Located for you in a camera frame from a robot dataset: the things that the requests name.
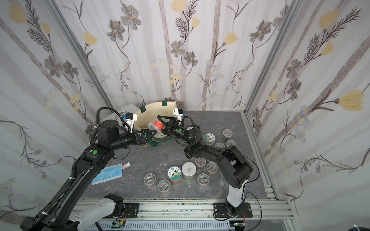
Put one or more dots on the white lid seed jar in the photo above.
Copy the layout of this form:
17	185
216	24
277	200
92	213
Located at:
189	171

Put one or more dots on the red label seed jar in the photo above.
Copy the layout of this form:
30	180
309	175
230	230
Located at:
174	175

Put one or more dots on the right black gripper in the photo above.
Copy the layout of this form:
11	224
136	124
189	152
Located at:
170	127

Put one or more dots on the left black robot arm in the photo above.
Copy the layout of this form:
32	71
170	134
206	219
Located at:
108	137

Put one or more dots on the cream canvas tote bag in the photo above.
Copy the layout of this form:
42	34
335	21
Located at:
149	113

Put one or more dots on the clear lid green seed cup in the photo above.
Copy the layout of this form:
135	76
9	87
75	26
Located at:
227	134

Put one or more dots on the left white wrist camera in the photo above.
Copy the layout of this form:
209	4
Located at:
128	120

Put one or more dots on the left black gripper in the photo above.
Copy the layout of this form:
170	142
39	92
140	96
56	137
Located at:
137	137

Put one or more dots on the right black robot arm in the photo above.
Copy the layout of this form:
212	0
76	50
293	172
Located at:
232	163

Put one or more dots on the silver first aid case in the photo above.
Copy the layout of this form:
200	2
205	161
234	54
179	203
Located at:
126	109

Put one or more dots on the large strawberry label jar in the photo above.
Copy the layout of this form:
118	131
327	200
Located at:
209	139

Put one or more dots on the orange sunflower seed cup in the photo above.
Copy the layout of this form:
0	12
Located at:
230	143

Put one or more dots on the blue face mask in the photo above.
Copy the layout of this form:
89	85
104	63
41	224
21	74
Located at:
108	174

